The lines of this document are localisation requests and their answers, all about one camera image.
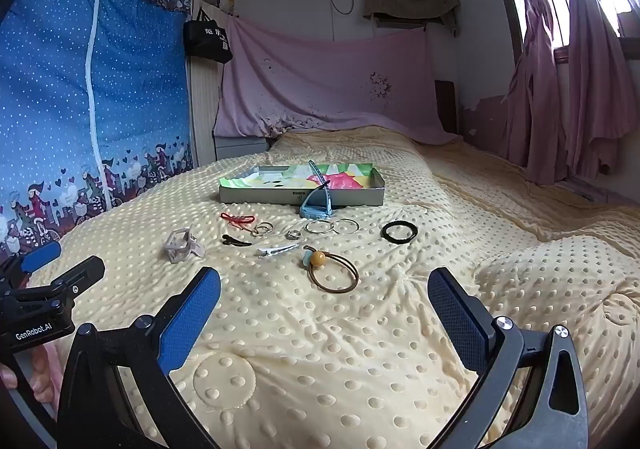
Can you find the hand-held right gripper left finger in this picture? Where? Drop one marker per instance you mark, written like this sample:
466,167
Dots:
192,319

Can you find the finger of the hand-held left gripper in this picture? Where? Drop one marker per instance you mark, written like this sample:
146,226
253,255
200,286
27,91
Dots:
80,276
42,254

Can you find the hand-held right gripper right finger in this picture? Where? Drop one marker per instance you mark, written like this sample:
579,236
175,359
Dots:
457,319

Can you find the clear claw hair clip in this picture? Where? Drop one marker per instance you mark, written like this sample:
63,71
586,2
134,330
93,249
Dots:
177,244

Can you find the black hair clip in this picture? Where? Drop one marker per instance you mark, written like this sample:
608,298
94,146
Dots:
235,241

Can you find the silver hair clip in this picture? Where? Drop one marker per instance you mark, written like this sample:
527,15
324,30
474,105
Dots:
275,250

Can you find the pair of small metal rings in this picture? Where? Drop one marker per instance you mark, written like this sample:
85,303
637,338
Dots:
257,230

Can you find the light blue smartwatch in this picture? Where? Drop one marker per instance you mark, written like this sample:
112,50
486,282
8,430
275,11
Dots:
315,209

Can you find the cardboard box with colourful lining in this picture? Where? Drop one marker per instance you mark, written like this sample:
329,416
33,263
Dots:
280,179

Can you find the person's left hand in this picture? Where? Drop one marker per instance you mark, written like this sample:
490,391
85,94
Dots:
42,374

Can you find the yellow dotted blanket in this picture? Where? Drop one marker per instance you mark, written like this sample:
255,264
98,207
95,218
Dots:
350,354

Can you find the blue printed fabric wardrobe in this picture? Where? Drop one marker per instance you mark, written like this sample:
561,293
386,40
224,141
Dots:
50,104

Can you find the white bedside cabinet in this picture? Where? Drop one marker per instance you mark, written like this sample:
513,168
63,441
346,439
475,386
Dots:
240,146

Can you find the dark wooden board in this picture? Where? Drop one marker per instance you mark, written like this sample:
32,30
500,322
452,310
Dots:
446,104

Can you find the light wooden panel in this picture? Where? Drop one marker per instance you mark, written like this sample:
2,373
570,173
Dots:
202,99

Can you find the pink curtain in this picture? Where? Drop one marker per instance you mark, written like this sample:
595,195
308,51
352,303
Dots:
575,79

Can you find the black tote bag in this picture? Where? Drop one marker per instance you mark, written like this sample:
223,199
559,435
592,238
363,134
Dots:
205,36

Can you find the pink hanging sheet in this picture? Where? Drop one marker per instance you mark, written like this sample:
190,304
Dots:
325,79

